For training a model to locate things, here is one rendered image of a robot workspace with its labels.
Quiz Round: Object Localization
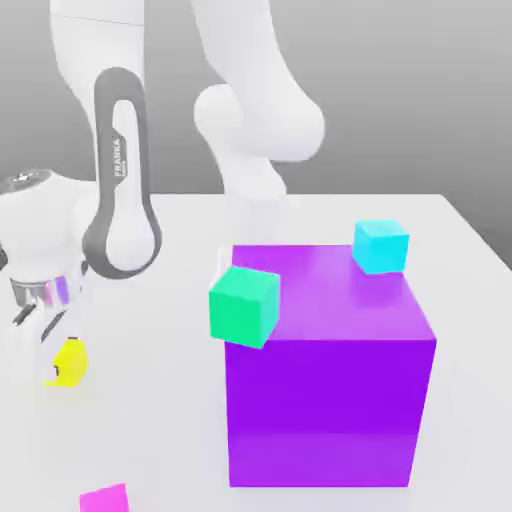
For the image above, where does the small magenta cube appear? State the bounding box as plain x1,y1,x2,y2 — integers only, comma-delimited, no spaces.
78,482,130,512

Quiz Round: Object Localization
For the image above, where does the small cyan cube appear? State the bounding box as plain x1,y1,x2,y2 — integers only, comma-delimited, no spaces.
351,218,411,276

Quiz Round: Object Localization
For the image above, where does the small yellow cube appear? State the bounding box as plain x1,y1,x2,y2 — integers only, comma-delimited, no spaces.
43,336,88,388

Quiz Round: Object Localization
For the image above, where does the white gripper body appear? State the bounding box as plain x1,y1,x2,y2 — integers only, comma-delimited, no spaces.
26,304,86,382

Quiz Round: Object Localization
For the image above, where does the large purple box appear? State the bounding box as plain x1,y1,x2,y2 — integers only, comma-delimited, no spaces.
223,244,438,489

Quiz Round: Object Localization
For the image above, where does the small green cube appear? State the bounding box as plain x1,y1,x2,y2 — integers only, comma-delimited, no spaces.
208,265,282,350

